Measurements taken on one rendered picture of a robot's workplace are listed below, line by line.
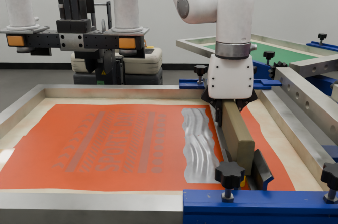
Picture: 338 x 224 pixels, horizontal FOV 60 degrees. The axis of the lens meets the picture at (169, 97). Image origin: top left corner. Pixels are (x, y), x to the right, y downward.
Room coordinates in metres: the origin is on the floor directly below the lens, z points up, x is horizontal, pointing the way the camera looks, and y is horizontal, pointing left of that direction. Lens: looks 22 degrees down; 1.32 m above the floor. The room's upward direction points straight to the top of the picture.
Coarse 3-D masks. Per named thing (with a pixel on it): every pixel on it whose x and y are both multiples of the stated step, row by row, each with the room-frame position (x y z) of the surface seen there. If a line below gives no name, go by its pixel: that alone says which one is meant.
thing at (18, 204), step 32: (32, 96) 0.83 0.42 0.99; (64, 96) 0.91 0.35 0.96; (96, 96) 0.91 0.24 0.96; (128, 96) 0.90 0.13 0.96; (160, 96) 0.90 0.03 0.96; (192, 96) 0.90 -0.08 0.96; (0, 128) 0.64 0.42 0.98; (288, 128) 0.64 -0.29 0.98; (320, 160) 0.49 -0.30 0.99; (0, 192) 0.40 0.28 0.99
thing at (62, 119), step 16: (48, 112) 0.79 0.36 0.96; (64, 112) 0.79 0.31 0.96; (80, 112) 0.79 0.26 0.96; (176, 112) 0.79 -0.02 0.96; (208, 112) 0.79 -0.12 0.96; (240, 112) 0.79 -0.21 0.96; (32, 128) 0.69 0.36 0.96; (48, 128) 0.69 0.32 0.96; (64, 128) 0.69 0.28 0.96; (176, 128) 0.69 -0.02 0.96; (256, 128) 0.69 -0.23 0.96
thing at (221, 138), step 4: (212, 108) 0.73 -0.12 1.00; (212, 112) 0.71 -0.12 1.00; (212, 116) 0.70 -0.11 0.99; (216, 124) 0.64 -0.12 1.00; (216, 128) 0.62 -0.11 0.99; (220, 128) 0.62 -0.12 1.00; (216, 132) 0.61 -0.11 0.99; (220, 132) 0.60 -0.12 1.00; (220, 136) 0.58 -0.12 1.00; (220, 140) 0.56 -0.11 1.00; (224, 140) 0.56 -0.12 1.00; (220, 144) 0.55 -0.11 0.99; (224, 144) 0.54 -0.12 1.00
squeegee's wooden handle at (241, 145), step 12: (228, 108) 0.59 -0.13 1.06; (228, 120) 0.55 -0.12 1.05; (240, 120) 0.53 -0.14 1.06; (228, 132) 0.54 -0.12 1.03; (240, 132) 0.48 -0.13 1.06; (228, 144) 0.53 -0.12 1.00; (240, 144) 0.45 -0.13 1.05; (252, 144) 0.45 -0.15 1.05; (240, 156) 0.45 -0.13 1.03; (252, 156) 0.45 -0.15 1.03
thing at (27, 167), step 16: (16, 144) 0.61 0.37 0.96; (32, 144) 0.61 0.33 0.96; (48, 144) 0.61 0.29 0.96; (64, 144) 0.61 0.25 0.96; (176, 144) 0.61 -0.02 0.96; (256, 144) 0.61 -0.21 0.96; (16, 160) 0.54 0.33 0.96; (32, 160) 0.54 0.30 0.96; (48, 160) 0.54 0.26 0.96; (176, 160) 0.54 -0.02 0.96; (272, 160) 0.54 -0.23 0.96; (0, 176) 0.49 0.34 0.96; (16, 176) 0.49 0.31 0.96; (32, 176) 0.49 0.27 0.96; (48, 176) 0.49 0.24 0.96; (64, 176) 0.49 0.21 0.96; (80, 176) 0.49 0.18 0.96; (96, 176) 0.49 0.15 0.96; (112, 176) 0.49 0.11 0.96; (128, 176) 0.49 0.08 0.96; (144, 176) 0.49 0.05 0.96; (160, 176) 0.49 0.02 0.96; (176, 176) 0.49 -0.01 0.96; (288, 176) 0.49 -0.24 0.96
